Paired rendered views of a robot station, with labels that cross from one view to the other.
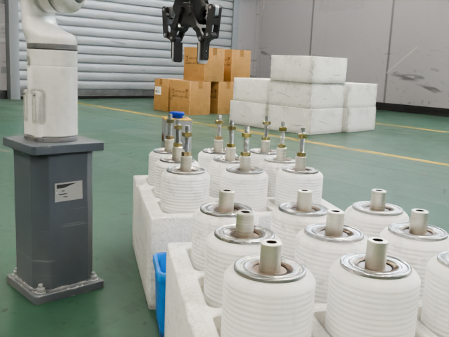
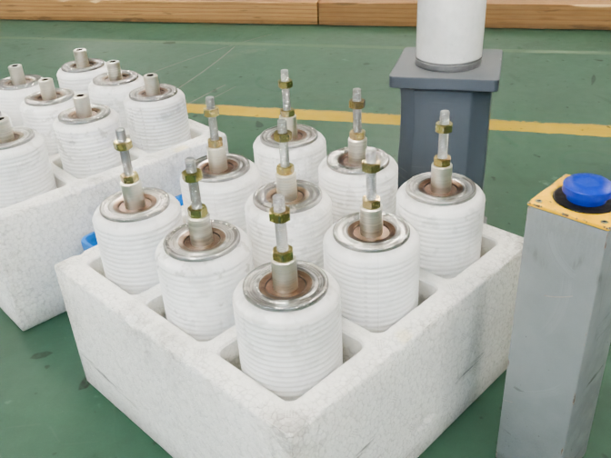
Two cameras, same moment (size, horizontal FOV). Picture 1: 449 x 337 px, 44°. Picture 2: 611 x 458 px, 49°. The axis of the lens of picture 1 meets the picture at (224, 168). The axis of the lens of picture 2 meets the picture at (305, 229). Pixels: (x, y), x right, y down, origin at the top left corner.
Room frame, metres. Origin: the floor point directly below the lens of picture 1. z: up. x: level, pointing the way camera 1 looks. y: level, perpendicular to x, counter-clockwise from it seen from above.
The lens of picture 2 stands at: (1.79, -0.32, 0.59)
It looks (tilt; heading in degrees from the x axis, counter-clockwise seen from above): 30 degrees down; 150
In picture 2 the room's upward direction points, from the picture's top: 3 degrees counter-clockwise
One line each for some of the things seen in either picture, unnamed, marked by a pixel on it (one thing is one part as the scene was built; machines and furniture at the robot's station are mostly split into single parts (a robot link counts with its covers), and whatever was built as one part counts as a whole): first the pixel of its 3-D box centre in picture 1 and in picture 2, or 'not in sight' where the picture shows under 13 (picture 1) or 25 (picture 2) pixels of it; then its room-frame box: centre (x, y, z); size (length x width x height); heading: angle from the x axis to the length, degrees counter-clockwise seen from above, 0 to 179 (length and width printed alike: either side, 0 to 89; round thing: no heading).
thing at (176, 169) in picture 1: (186, 170); (288, 136); (1.07, 0.08, 0.25); 0.08 x 0.08 x 0.01
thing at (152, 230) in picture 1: (226, 231); (295, 314); (1.22, -0.01, 0.09); 0.39 x 0.39 x 0.18; 14
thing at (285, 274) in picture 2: (264, 146); (285, 273); (1.36, -0.10, 0.26); 0.02 x 0.02 x 0.03
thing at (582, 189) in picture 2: (176, 116); (586, 193); (1.48, 0.13, 0.32); 0.04 x 0.04 x 0.02
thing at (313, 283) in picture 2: (264, 152); (285, 285); (1.36, -0.10, 0.25); 0.08 x 0.08 x 0.01
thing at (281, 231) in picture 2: (266, 131); (281, 235); (1.36, -0.10, 0.30); 0.01 x 0.01 x 0.08
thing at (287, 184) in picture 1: (296, 213); (149, 273); (1.13, -0.16, 0.16); 0.10 x 0.10 x 0.18
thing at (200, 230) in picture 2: (280, 154); (200, 229); (1.25, -0.13, 0.26); 0.02 x 0.02 x 0.03
